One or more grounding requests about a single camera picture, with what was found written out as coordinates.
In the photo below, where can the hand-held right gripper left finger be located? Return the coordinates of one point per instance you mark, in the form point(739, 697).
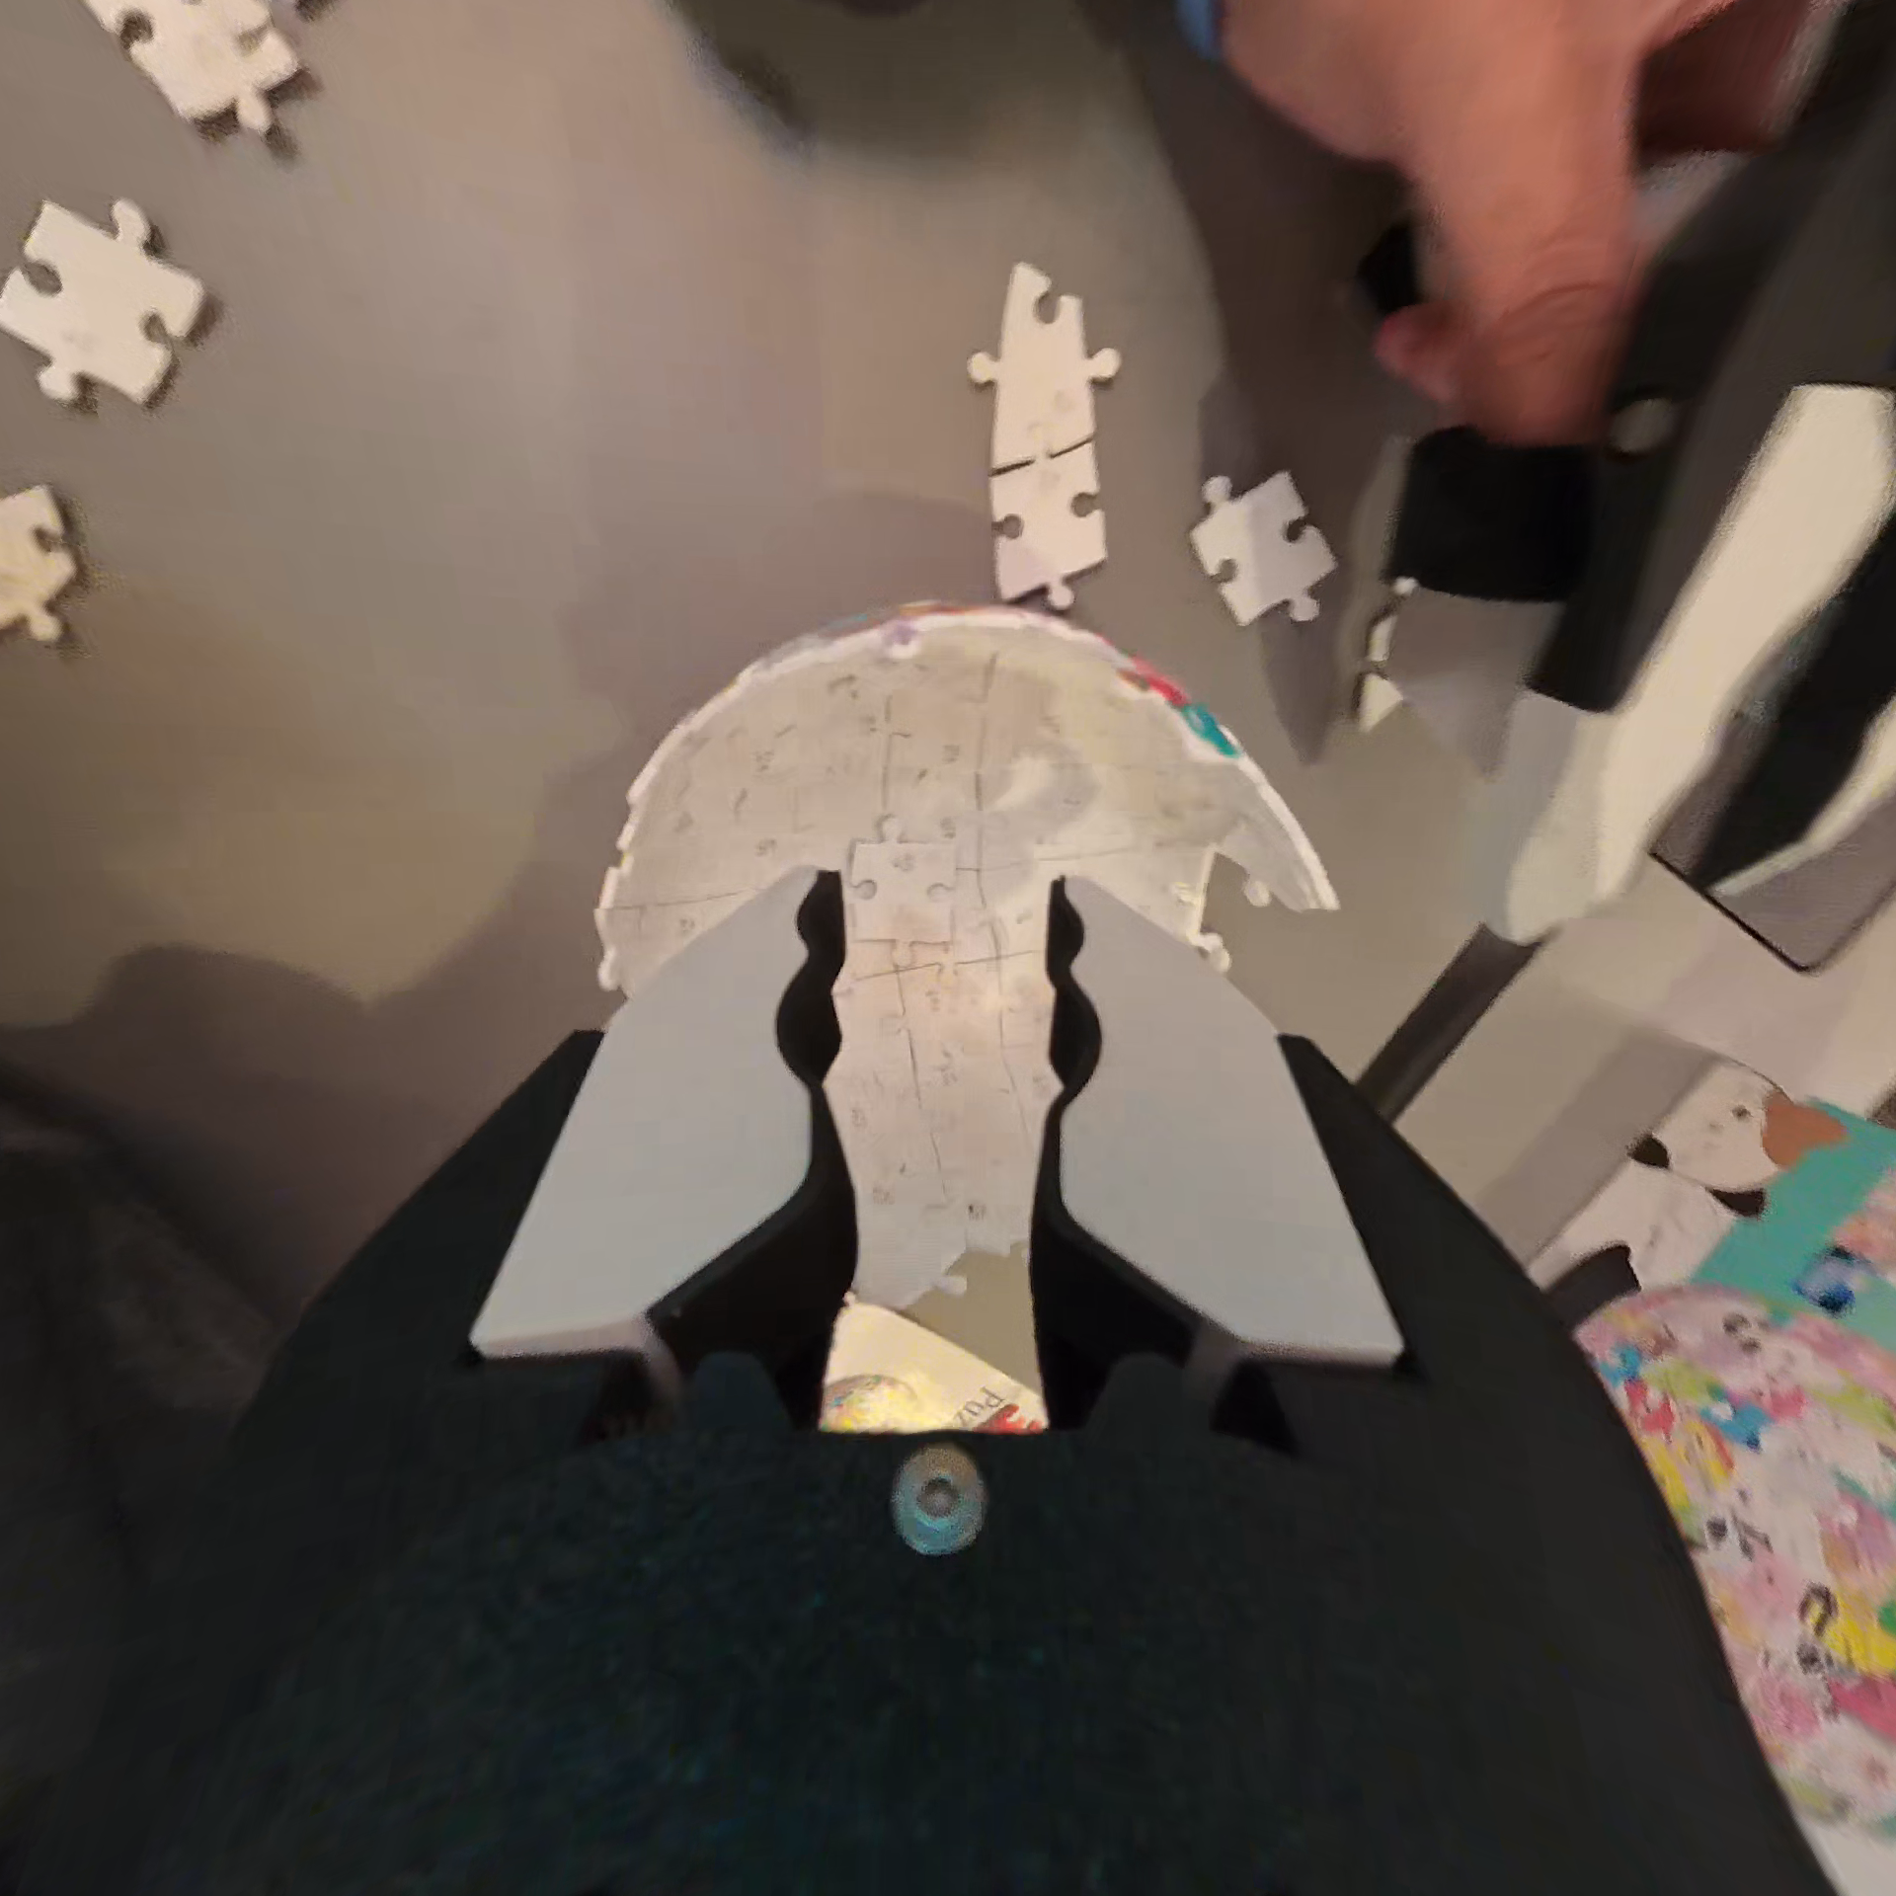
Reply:
point(667, 1185)

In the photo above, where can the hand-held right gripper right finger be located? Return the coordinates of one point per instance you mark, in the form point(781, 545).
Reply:
point(1215, 1199)

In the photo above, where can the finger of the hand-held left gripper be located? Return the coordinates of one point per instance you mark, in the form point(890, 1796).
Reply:
point(1702, 667)

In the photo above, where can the partly built puzzle ball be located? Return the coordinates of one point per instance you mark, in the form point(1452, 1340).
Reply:
point(918, 771)

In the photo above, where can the puzzle instruction leaflet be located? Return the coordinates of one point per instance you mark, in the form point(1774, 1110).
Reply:
point(918, 1377)

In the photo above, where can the puzzle ball cardboard box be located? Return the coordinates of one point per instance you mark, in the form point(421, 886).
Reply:
point(1776, 1482)

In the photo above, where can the joined white puzzle pieces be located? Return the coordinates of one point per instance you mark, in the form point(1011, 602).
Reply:
point(1046, 429)

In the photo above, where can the person's left hand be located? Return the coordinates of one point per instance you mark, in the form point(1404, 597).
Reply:
point(1511, 180)

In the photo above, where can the dark grey desk pad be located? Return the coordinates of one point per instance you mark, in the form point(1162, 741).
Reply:
point(1822, 927)

